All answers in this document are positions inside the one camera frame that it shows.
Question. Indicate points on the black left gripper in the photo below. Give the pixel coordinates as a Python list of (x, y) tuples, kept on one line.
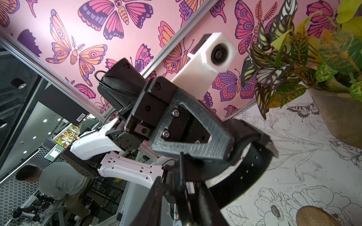
[(173, 121)]

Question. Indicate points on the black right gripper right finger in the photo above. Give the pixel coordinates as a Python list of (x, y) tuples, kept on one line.
[(208, 213)]

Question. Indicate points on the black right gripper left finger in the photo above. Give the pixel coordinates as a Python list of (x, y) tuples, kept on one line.
[(150, 212)]

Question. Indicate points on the thin black watch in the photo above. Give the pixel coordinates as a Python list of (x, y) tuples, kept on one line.
[(252, 167)]

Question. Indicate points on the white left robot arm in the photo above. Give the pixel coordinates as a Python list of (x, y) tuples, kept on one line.
[(96, 152)]

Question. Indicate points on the wooden watch stand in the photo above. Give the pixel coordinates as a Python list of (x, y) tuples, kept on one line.
[(313, 216)]

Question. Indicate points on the person in grey shirt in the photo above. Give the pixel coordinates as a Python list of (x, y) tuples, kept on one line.
[(61, 182)]

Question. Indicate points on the potted plant yellow leaves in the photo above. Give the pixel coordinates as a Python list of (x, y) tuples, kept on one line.
[(321, 55)]

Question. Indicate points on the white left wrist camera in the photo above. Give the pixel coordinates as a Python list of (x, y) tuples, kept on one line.
[(213, 55)]

